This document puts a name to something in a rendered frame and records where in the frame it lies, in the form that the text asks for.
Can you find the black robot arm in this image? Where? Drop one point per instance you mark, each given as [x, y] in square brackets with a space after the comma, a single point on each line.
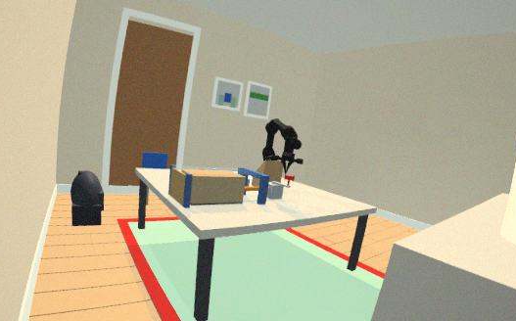
[289, 134]

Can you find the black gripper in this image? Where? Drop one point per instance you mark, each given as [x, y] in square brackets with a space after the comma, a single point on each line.
[275, 158]

